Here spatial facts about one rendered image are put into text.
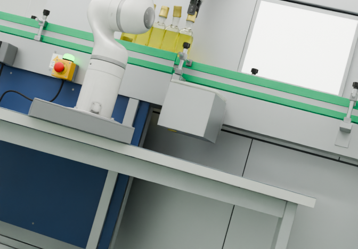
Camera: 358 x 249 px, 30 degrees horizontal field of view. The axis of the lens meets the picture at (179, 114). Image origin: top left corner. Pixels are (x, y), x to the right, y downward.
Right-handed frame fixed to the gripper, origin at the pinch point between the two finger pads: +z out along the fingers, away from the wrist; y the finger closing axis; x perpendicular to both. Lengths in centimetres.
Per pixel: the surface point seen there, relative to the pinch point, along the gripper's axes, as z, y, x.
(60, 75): 41, 23, -36
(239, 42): 5.7, -12.0, 19.5
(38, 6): -48, -308, -243
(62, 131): 61, 64, -10
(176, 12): 2.7, 2.6, -5.9
